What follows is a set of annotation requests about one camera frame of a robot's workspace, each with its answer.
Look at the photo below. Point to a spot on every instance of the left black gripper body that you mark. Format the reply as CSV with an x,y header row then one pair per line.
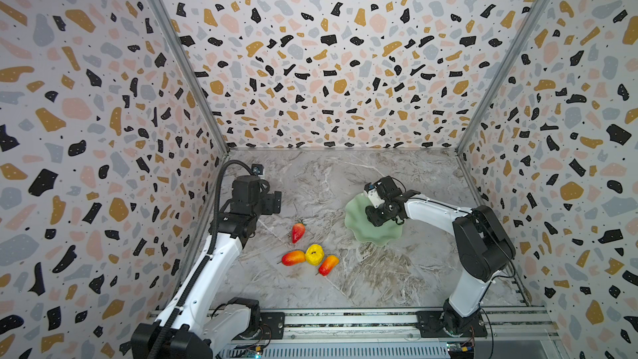
x,y
267,204

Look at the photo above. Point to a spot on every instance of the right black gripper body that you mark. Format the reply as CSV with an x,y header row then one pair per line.
x,y
381,208

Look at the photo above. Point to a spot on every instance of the red fake strawberry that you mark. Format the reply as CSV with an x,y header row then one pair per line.
x,y
298,231

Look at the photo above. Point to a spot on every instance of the red orange fake mango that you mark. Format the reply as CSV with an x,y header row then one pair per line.
x,y
293,258
328,265

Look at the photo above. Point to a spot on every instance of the yellow fake bell pepper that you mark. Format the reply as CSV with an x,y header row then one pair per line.
x,y
315,255

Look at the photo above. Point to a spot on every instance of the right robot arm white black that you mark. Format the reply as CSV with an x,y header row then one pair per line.
x,y
483,246

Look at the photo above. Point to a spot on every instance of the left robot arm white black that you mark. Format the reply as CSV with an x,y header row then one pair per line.
x,y
189,327

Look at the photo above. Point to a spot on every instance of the light green scalloped bowl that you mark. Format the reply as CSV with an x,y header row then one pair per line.
x,y
364,231

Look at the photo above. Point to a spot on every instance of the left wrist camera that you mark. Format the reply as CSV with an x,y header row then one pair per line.
x,y
258,169

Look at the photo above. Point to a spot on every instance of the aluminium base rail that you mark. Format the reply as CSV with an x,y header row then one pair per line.
x,y
499,332

